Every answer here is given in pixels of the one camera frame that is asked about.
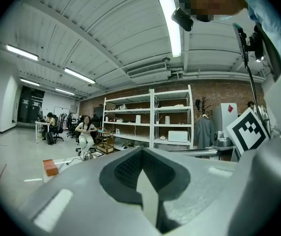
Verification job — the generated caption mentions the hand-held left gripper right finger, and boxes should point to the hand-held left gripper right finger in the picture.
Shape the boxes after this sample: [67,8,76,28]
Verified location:
[142,147,240,235]

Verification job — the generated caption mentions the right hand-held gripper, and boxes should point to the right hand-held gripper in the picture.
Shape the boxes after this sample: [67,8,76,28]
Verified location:
[169,106,271,162]

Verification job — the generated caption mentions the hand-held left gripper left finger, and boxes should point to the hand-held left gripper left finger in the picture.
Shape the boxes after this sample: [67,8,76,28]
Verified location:
[19,147,157,236]

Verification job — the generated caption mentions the white microwave box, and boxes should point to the white microwave box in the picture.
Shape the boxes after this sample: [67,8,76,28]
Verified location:
[168,130,189,143]

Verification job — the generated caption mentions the grey coat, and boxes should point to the grey coat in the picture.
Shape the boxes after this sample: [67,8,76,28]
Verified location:
[194,114,215,149]

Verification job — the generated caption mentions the orange box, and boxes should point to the orange box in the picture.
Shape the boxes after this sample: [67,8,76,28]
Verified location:
[42,159,59,177]

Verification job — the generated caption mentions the white cabinet red sticker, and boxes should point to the white cabinet red sticker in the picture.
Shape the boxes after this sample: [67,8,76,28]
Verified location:
[212,102,239,133]

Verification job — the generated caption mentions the white metal shelving unit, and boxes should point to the white metal shelving unit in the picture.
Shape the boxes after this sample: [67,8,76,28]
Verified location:
[102,88,155,150]
[150,84,195,150]

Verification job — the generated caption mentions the dark coat rack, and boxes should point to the dark coat rack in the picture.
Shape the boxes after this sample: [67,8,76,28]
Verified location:
[195,96,212,119]

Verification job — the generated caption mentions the wooden two-tier rack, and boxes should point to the wooden two-tier rack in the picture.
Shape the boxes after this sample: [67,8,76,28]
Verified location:
[96,128,115,154]

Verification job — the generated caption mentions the black office chair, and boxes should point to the black office chair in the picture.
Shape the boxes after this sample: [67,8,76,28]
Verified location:
[75,128,100,157]
[66,112,79,139]
[53,121,65,142]

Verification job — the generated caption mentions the black backpack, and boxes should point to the black backpack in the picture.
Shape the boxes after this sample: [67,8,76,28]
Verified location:
[45,131,56,146]

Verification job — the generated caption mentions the office chair with pink jacket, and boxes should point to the office chair with pink jacket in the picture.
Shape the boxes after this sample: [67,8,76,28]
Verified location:
[56,113,69,134]

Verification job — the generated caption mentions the white office desk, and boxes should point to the white office desk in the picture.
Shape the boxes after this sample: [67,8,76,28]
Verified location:
[34,120,51,144]

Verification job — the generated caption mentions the whiteboard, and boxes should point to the whiteboard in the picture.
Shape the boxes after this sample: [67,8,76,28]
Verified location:
[54,106,70,118]

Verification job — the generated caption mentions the ceiling air conditioner vent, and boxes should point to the ceiling air conditioner vent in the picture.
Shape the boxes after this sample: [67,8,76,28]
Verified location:
[126,61,169,79]

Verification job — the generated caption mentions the black glass door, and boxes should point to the black glass door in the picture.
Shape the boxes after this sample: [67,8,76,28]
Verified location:
[17,86,46,124]

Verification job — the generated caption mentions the fluorescent ceiling light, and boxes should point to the fluorescent ceiling light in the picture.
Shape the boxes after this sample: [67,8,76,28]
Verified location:
[55,88,76,96]
[20,78,41,87]
[6,44,39,61]
[158,0,182,59]
[64,67,96,85]

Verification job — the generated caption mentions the black chest-mounted device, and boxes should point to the black chest-mounted device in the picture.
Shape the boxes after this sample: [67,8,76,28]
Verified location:
[232,23,265,69]

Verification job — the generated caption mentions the person's head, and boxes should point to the person's head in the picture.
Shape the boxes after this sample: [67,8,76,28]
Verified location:
[178,0,250,23]

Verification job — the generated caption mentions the person's light blue shirt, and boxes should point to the person's light blue shirt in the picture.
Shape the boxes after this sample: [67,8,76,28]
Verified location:
[233,0,281,71]

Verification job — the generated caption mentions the black device cable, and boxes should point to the black device cable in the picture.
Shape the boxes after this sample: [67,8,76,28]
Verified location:
[244,64,271,139]

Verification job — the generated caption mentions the black head-mounted camera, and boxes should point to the black head-mounted camera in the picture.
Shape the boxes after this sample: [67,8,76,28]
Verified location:
[170,7,195,32]

